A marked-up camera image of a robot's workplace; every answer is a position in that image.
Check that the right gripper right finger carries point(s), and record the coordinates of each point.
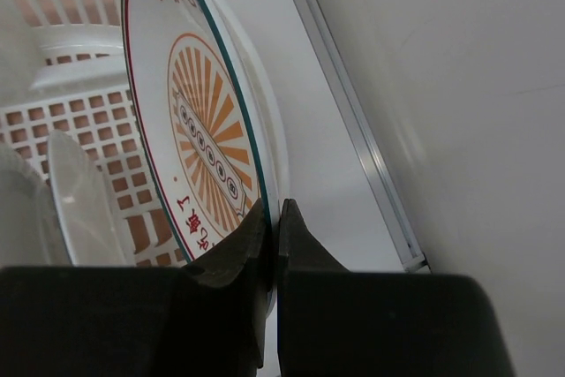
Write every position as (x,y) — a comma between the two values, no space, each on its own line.
(335,322)

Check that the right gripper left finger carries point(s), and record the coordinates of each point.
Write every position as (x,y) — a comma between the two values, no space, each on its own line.
(206,318)

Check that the white and pink dish rack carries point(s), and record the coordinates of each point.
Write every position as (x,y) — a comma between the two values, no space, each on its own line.
(63,68)

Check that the plate with orange sunburst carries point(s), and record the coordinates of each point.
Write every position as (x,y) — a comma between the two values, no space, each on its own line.
(207,115)

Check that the plate with red characters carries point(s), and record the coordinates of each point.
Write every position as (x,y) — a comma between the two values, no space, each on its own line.
(30,231)

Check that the aluminium rail right side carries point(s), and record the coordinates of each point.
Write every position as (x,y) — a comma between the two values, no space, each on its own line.
(385,195)

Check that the green rimmed white plate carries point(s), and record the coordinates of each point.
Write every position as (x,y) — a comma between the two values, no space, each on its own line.
(85,210)

